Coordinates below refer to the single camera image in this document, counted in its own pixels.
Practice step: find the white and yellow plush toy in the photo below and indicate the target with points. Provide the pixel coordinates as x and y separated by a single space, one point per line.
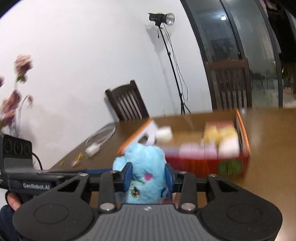
222 136

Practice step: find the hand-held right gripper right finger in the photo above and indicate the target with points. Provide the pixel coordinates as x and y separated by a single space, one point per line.
168 177

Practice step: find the studio light on stand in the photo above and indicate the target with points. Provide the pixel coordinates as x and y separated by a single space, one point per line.
172 60

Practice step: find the dark wooden chair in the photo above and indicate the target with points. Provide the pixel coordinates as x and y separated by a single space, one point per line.
128 102
229 83

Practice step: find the glass sliding door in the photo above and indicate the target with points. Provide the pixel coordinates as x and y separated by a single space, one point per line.
231 46

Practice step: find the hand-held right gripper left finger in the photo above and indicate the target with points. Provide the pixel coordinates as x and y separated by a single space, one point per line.
127 176

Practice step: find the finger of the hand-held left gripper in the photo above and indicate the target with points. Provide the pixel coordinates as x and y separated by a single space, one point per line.
92 171

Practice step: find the blue plush toy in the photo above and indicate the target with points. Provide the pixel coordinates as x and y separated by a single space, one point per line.
143 166

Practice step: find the person's left forearm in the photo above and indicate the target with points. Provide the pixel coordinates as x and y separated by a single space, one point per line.
8 224

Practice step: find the red cardboard box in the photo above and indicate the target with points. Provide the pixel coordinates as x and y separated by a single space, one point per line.
208 162

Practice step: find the scattered dried petals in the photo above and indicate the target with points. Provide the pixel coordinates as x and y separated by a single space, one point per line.
77 160

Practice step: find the white foam cylinder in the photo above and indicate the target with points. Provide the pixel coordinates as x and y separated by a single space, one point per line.
164 134

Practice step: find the dried pink roses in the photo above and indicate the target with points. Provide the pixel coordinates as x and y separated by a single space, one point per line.
16 97

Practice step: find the person's left hand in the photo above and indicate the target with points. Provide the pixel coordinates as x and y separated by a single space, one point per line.
13 201

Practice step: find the pink sponge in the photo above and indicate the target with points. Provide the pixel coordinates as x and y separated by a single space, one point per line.
198 150

